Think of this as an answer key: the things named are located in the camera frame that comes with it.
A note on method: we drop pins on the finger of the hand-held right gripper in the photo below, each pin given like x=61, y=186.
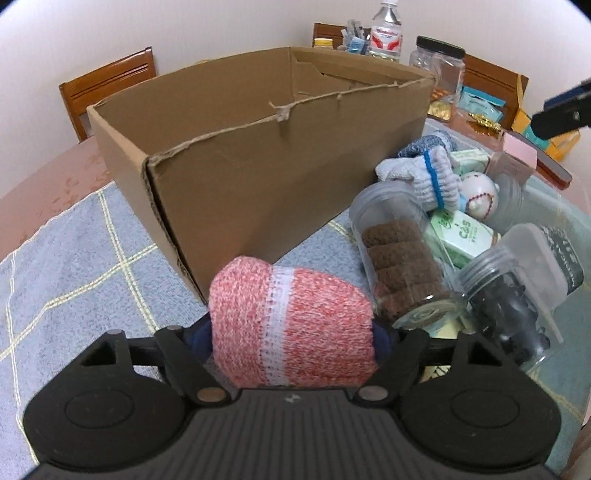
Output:
x=561, y=117

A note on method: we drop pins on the blue knit sock roll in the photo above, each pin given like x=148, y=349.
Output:
x=427, y=143

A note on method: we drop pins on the yellow and teal box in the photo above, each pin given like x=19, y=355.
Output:
x=561, y=143

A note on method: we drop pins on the large clear jar black lid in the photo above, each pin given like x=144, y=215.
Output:
x=436, y=74

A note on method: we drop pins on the beige small box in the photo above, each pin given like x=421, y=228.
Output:
x=508, y=168

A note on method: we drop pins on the blue stationery bundle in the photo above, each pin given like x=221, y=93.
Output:
x=355, y=41

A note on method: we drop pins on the clear jar of black pieces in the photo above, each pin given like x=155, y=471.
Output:
x=503, y=304

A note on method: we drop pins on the pink box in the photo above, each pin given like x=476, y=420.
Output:
x=521, y=147

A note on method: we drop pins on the brown cardboard box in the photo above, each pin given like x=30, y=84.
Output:
x=258, y=184

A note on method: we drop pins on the clear water bottle red label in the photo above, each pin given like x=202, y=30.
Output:
x=385, y=32

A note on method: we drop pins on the white sock roll blue stripe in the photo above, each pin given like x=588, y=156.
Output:
x=425, y=177

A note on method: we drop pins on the clear jar of brown rounds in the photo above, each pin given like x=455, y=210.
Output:
x=397, y=258

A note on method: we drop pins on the frosted plastic container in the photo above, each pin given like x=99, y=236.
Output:
x=531, y=258

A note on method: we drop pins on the gold ornament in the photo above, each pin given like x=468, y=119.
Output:
x=485, y=123

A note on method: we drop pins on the teal snack packet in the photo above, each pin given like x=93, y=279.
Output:
x=482, y=104

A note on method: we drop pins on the green tissue packet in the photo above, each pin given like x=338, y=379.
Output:
x=461, y=240
x=471, y=161

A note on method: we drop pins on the blue checked towel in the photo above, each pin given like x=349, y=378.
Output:
x=92, y=267

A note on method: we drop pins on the yellow lid jar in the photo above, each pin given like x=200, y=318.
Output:
x=323, y=43

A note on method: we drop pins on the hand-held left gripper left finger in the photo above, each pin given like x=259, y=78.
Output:
x=199, y=339

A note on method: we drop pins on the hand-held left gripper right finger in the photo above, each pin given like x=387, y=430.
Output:
x=383, y=344

